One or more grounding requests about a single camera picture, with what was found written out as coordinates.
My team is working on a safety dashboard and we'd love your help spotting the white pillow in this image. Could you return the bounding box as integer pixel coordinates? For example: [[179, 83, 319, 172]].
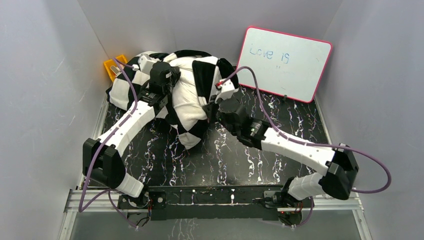
[[169, 57, 207, 125]]

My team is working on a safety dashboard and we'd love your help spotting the aluminium frame rail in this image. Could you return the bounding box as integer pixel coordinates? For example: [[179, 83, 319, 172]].
[[58, 185, 372, 240]]

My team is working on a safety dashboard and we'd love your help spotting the pink framed whiteboard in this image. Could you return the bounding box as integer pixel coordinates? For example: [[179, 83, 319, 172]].
[[237, 26, 333, 103]]

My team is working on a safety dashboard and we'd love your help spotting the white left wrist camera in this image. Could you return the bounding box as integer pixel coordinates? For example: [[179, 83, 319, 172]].
[[138, 53, 159, 74]]

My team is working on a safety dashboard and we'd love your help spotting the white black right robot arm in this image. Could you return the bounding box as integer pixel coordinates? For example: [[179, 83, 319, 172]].
[[203, 97, 359, 209]]

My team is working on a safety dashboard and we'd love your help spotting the yellow plastic bin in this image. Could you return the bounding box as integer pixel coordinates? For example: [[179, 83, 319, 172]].
[[103, 54, 128, 82]]

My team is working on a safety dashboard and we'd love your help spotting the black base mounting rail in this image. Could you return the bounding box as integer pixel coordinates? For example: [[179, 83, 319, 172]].
[[118, 185, 313, 224]]

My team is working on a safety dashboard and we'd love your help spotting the black white checkered pillowcase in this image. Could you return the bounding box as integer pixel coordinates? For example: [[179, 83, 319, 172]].
[[106, 49, 235, 150]]

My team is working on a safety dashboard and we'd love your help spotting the white object in bin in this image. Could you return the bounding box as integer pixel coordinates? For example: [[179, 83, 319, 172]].
[[110, 65, 121, 77]]

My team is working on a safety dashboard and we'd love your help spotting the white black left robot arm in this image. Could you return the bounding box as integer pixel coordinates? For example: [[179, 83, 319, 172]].
[[82, 61, 181, 208]]

